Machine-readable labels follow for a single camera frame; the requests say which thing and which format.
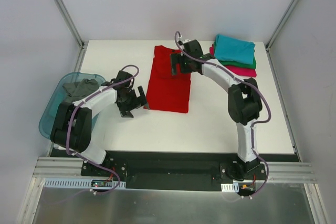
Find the red t shirt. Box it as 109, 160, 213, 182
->
146, 45, 191, 113

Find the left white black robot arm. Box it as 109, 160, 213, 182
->
50, 68, 148, 176

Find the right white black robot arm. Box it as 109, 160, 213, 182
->
171, 33, 263, 182

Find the green folded t shirt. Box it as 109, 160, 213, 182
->
212, 42, 257, 69

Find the teal folded t shirt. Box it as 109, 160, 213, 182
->
214, 34, 255, 65

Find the grey crumpled t shirt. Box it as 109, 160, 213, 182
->
62, 78, 99, 103

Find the pink folded t shirt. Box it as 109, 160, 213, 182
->
209, 46, 257, 77

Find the blue plastic bin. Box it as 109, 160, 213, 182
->
39, 72, 106, 139

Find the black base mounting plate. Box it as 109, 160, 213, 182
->
81, 151, 266, 191

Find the left aluminium frame post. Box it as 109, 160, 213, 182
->
40, 0, 87, 49

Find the aluminium frame post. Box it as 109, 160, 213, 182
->
40, 0, 87, 49
264, 0, 317, 51

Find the left white cable duct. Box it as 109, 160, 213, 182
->
44, 178, 126, 190

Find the white cable duct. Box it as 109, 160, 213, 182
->
44, 178, 126, 190
220, 183, 239, 193

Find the right white cable duct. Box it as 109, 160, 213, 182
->
220, 183, 239, 193

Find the right aluminium frame post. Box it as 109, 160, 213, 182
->
264, 0, 317, 51

